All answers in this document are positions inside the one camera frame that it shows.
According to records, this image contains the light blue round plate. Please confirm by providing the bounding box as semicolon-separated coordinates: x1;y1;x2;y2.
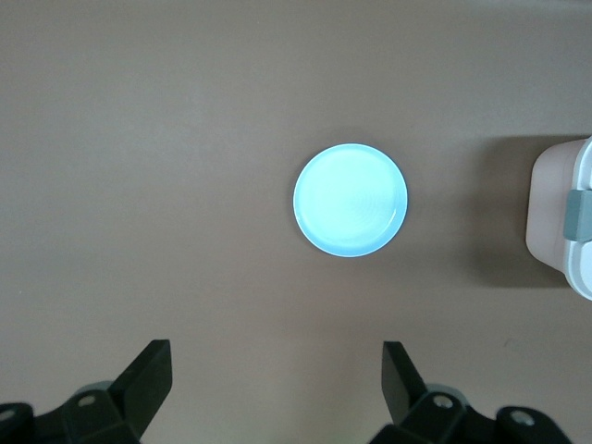
292;142;410;258

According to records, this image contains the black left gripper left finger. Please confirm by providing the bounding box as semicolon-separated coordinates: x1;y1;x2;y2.
35;339;174;444

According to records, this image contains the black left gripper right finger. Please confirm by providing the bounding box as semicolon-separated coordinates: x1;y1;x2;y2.
374;340;503;444

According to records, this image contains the white lidded storage box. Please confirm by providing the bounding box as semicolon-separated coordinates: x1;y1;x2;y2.
525;135;592;301

